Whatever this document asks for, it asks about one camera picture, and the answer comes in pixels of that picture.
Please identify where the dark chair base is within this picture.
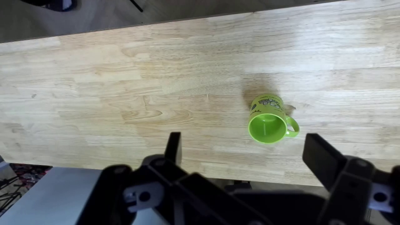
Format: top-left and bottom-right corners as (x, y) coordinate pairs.
(19, 0), (79, 12)

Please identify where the grey metal platform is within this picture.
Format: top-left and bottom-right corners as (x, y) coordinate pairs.
(0, 166), (103, 225)

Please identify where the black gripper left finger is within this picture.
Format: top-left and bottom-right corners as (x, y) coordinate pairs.
(76, 131), (267, 225)

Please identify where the thin black bar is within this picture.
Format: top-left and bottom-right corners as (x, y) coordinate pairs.
(128, 0), (146, 12)

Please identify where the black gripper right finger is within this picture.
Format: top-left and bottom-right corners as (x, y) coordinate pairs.
(301, 132), (400, 225)

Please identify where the green plastic cup with handle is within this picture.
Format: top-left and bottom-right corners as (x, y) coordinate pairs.
(246, 92), (301, 146)

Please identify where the dark patterned rug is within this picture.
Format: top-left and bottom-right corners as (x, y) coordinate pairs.
(0, 161), (53, 217)

